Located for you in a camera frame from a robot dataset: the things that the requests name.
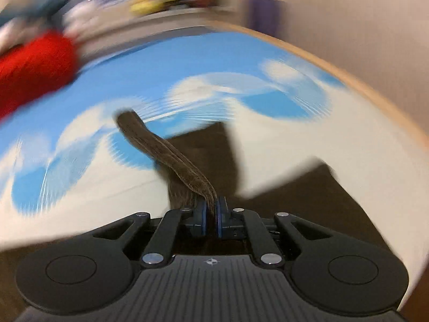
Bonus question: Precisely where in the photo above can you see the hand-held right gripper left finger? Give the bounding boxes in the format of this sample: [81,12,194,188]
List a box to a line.
[89,199,210,269]

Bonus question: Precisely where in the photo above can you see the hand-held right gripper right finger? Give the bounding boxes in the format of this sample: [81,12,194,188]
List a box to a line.
[216,196,340,269]

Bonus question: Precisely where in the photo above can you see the dark olive corduroy pants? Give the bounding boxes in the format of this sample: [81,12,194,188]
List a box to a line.
[0,107,402,312]

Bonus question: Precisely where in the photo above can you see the blue white printed bed sheet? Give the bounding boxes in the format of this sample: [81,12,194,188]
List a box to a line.
[0,30,429,296]

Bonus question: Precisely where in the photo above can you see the red folded blanket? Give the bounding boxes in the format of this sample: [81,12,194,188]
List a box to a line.
[0,30,79,119]

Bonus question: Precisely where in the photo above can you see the blue shark plush toy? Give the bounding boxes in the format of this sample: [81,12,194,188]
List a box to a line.
[0,0,68,21]

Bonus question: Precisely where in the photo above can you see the wooden bed frame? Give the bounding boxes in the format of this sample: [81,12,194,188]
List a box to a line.
[208,22,429,165]

